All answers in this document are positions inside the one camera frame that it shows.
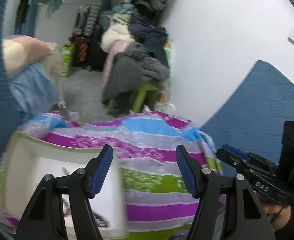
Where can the light blue bedsheet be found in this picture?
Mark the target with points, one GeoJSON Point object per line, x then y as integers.
{"type": "Point", "coordinates": [34, 91]}

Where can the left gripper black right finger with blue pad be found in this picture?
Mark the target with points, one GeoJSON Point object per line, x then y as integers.
{"type": "Point", "coordinates": [244, 217]}

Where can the cream fleece blanket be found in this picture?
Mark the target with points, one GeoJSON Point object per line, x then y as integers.
{"type": "Point", "coordinates": [114, 33]}

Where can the pink cream pillow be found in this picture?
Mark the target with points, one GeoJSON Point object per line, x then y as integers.
{"type": "Point", "coordinates": [21, 50]}

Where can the grey suitcase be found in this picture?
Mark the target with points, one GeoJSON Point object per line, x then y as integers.
{"type": "Point", "coordinates": [86, 18]}

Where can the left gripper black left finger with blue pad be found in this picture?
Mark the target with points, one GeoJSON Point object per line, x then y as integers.
{"type": "Point", "coordinates": [43, 217]}

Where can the person's right hand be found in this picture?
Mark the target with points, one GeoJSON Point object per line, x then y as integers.
{"type": "Point", "coordinates": [283, 215]}

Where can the colourful striped floral cloth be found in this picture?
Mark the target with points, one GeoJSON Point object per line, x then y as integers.
{"type": "Point", "coordinates": [143, 196]}

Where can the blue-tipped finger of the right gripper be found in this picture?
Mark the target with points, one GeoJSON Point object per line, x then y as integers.
{"type": "Point", "coordinates": [236, 152]}

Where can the dark grey blanket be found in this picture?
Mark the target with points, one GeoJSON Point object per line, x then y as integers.
{"type": "Point", "coordinates": [131, 69]}

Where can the pile of clothes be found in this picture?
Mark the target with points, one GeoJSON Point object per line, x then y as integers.
{"type": "Point", "coordinates": [141, 17]}

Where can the green white cardboard box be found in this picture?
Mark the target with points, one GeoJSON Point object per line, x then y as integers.
{"type": "Point", "coordinates": [27, 160]}

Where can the blue quilted cushion right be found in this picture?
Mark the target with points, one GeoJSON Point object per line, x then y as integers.
{"type": "Point", "coordinates": [252, 119]}

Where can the green stool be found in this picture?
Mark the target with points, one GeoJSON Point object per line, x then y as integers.
{"type": "Point", "coordinates": [134, 100]}

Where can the green shopping bag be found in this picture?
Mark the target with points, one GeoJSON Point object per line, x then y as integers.
{"type": "Point", "coordinates": [67, 56]}

